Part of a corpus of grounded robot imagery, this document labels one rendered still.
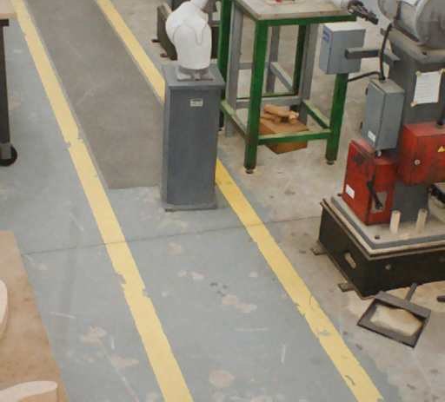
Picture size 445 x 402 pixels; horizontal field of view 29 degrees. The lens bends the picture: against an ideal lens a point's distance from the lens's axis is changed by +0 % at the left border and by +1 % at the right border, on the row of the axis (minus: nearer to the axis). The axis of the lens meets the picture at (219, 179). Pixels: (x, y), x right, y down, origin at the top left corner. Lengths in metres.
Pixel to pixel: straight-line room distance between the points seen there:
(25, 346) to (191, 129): 2.26
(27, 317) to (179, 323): 1.50
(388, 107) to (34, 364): 2.07
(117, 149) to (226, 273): 1.33
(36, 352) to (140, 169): 2.75
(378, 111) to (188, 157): 1.08
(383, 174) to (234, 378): 1.08
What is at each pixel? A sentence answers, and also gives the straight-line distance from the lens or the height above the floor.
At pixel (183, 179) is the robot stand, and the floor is 0.18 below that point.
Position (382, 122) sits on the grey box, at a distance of 3.74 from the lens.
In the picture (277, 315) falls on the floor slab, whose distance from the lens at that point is 3.81.
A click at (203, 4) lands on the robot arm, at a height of 1.00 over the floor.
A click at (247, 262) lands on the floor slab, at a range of 4.12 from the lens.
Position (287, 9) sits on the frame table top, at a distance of 4.59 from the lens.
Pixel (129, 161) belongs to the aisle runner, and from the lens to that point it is 4.93.
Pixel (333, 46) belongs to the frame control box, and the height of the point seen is 1.05.
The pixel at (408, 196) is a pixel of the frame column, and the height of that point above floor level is 0.42.
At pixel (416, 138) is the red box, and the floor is 0.78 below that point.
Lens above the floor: 2.32
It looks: 29 degrees down
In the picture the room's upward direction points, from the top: 4 degrees clockwise
